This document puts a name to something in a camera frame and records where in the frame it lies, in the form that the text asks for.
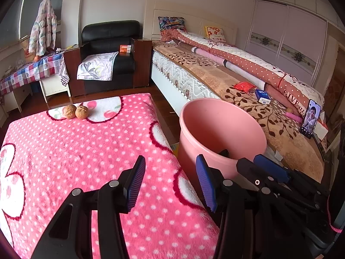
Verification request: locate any window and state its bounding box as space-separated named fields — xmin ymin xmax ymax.
xmin=5 ymin=0 xmax=68 ymax=49

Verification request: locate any white bed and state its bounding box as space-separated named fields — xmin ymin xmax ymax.
xmin=143 ymin=0 xmax=328 ymax=184

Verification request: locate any pink polka dot blanket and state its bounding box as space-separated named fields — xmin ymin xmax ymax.
xmin=0 ymin=93 xmax=221 ymax=259

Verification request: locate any pink rolled mat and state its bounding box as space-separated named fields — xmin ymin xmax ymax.
xmin=172 ymin=39 xmax=270 ymax=92

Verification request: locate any pink plastic bucket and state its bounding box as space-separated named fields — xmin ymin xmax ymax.
xmin=178 ymin=99 xmax=267 ymax=186

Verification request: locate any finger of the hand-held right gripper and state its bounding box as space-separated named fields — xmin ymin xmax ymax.
xmin=236 ymin=158 xmax=297 ymax=195
xmin=253 ymin=154 xmax=294 ymax=183

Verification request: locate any brown walnut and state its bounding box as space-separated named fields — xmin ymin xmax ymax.
xmin=63 ymin=105 xmax=77 ymax=120
xmin=75 ymin=105 xmax=89 ymax=119

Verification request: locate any red dotted quilt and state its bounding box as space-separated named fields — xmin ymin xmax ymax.
xmin=160 ymin=28 xmax=325 ymax=119

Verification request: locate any smartphone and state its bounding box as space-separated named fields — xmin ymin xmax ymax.
xmin=300 ymin=99 xmax=322 ymax=140

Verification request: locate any yellow floral pillow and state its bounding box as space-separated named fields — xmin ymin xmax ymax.
xmin=204 ymin=25 xmax=227 ymax=42

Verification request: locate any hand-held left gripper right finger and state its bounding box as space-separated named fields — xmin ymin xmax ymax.
xmin=196 ymin=154 xmax=312 ymax=259

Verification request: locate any pink tube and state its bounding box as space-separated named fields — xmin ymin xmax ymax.
xmin=286 ymin=108 xmax=304 ymax=123

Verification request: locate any black leather armchair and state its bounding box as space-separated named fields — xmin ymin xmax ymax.
xmin=63 ymin=20 xmax=154 ymax=98

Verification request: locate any brown paper bag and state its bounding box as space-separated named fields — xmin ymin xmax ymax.
xmin=23 ymin=39 xmax=35 ymax=62

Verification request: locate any white wardrobe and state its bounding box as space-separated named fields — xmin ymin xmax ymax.
xmin=244 ymin=0 xmax=345 ymax=87

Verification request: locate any brown leaf pattern blanket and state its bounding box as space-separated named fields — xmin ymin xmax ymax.
xmin=153 ymin=42 xmax=324 ymax=182

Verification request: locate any white floral pillowcase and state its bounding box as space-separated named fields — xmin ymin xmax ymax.
xmin=77 ymin=52 xmax=119 ymax=81

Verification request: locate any white patterned padded jacket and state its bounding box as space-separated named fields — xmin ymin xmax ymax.
xmin=28 ymin=0 xmax=58 ymax=56

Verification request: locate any blue and white box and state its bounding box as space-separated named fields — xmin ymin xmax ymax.
xmin=255 ymin=89 xmax=271 ymax=104

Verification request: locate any colourful cartoon pillow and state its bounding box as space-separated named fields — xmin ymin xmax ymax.
xmin=158 ymin=16 xmax=187 ymax=33

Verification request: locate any checked tablecloth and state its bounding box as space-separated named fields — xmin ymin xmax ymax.
xmin=0 ymin=51 xmax=68 ymax=95

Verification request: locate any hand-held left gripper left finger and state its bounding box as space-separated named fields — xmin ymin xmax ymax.
xmin=31 ymin=155 xmax=146 ymax=259

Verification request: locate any red snack packet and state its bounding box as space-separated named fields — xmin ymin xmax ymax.
xmin=233 ymin=82 xmax=256 ymax=92

